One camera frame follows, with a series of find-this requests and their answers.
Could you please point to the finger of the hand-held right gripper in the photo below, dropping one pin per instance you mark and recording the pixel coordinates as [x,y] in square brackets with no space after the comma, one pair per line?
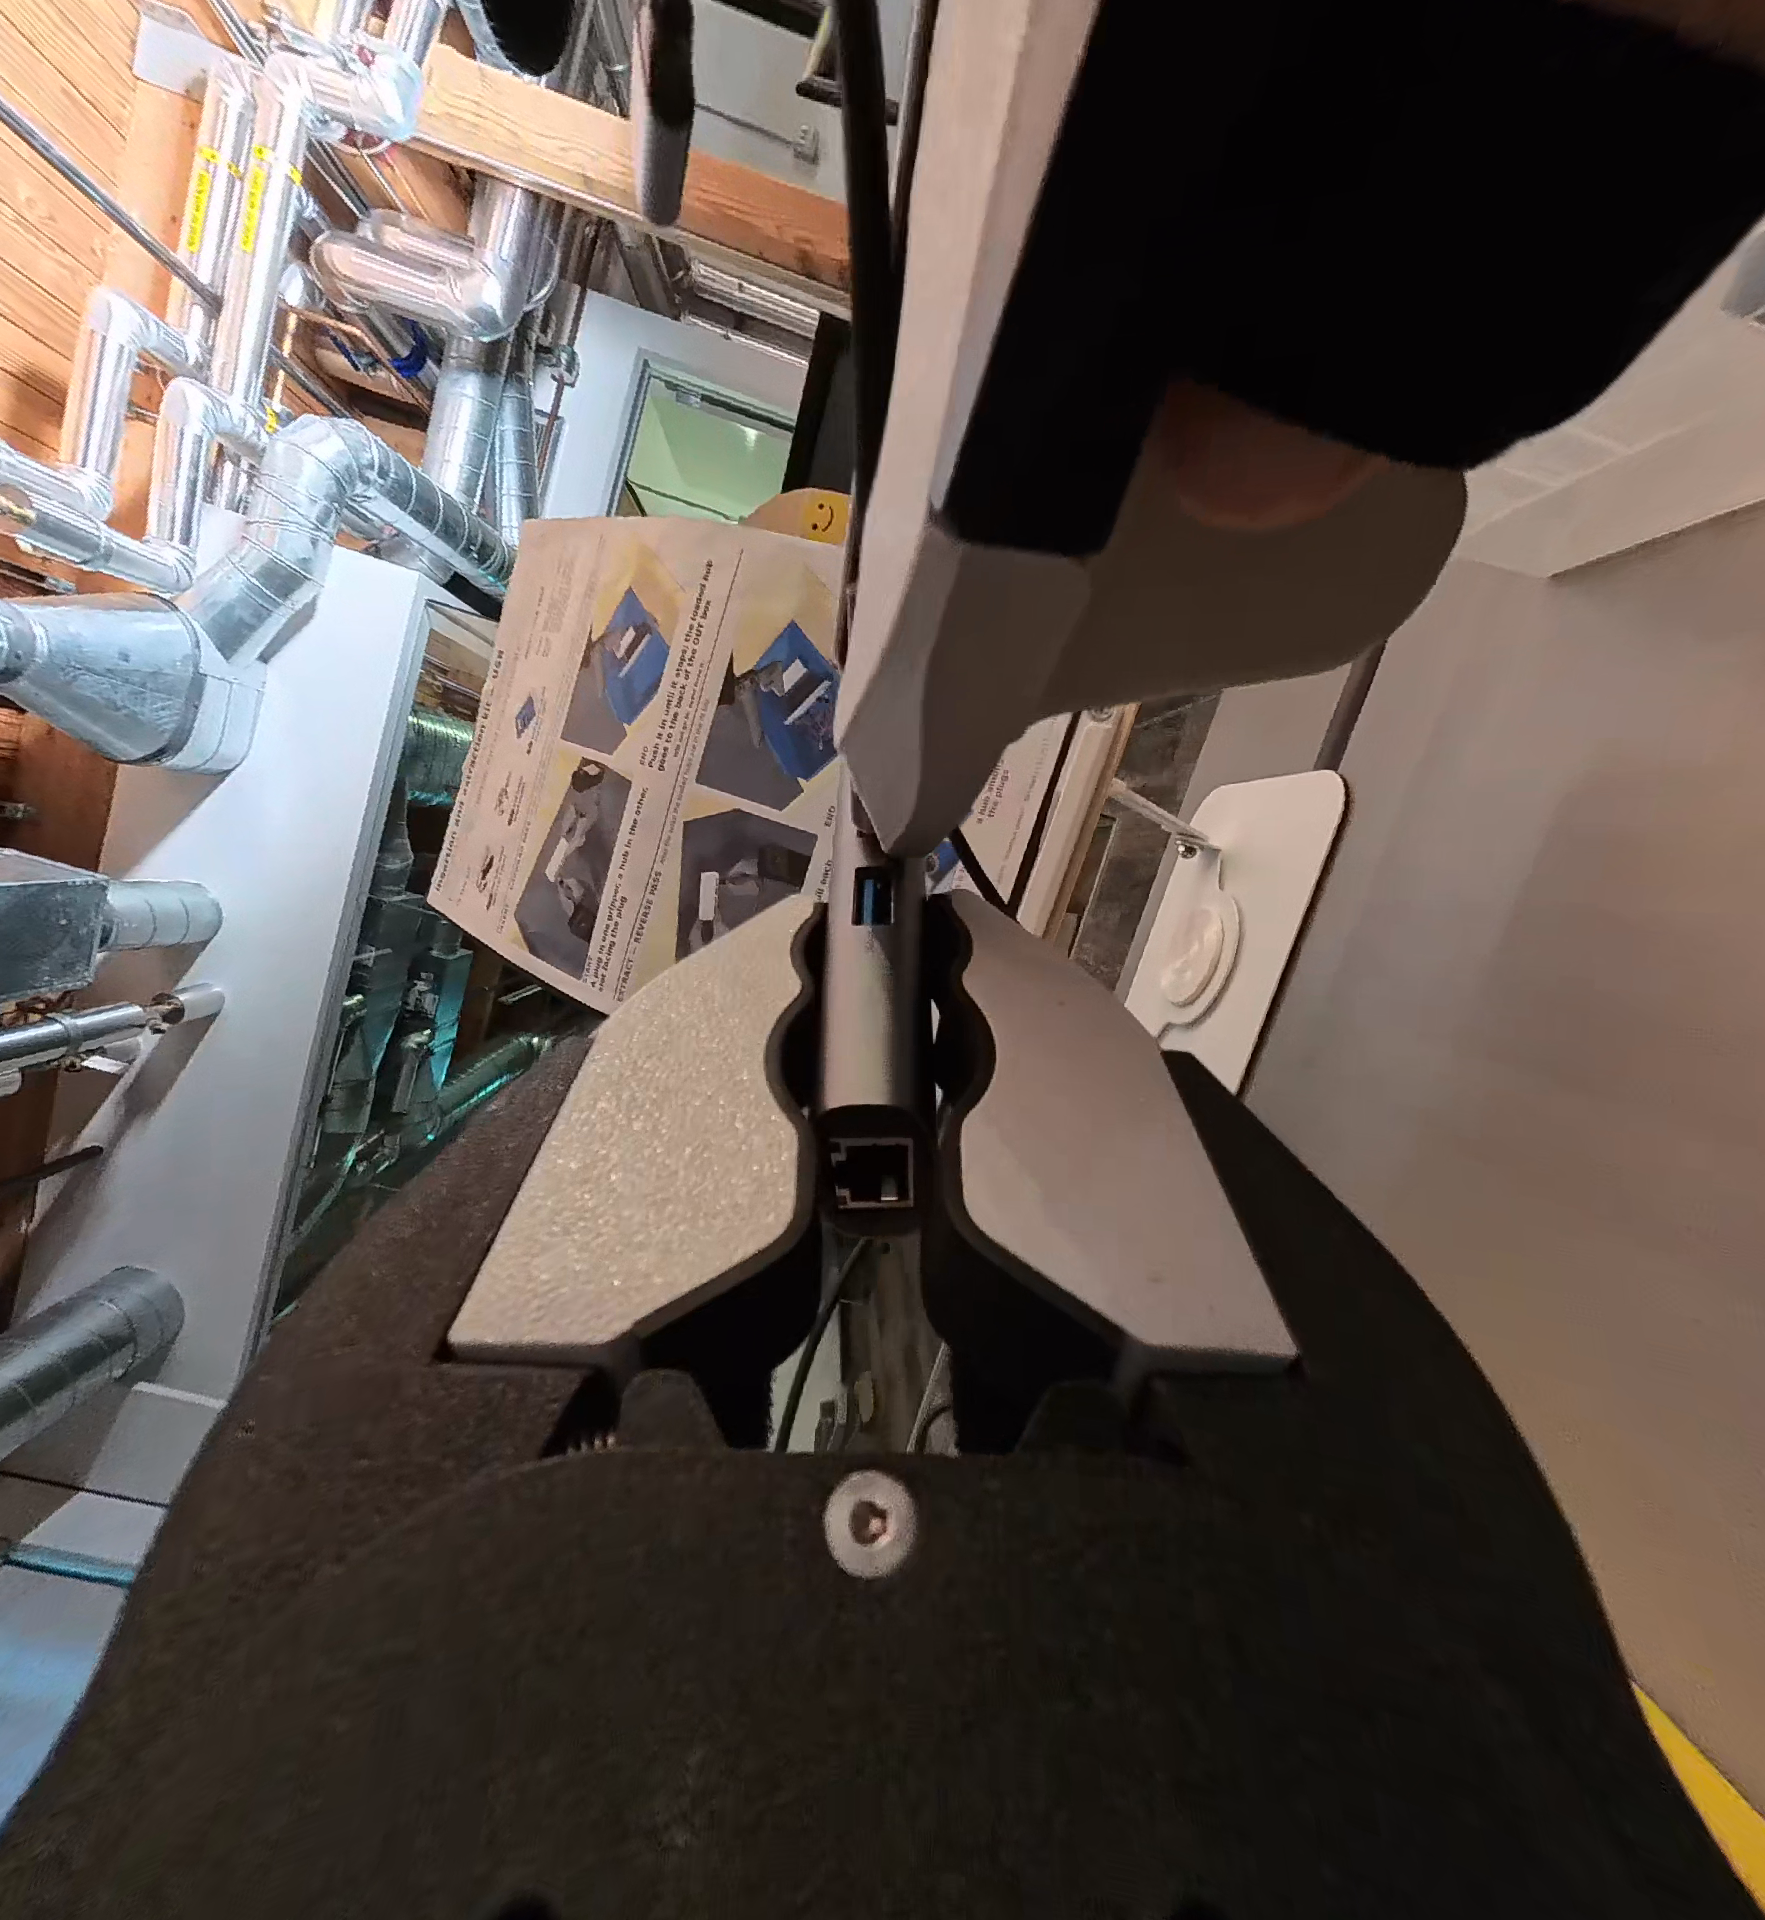
[972,661]

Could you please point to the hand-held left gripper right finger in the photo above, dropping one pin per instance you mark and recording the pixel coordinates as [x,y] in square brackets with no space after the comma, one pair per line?
[1110,1200]

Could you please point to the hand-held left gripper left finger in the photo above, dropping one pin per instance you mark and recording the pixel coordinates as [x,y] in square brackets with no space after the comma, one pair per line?
[644,1200]

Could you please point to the slim grey usb hub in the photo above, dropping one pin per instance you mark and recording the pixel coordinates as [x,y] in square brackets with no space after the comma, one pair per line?
[877,1049]

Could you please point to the yellow plastic bin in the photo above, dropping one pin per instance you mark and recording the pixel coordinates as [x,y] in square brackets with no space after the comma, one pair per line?
[1723,1801]

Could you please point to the person's right hand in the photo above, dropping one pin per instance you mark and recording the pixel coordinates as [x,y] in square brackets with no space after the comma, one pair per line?
[1258,466]

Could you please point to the yellow smiley sticker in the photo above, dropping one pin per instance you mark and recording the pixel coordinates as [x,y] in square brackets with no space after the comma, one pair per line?
[818,518]

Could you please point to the white stand base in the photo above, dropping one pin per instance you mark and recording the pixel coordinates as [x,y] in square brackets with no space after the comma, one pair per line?
[1258,871]

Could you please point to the instruction poster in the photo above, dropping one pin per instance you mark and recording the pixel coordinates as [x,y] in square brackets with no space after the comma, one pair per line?
[613,751]

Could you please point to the silver ventilation duct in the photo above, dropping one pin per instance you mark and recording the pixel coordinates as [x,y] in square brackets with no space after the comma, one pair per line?
[103,645]

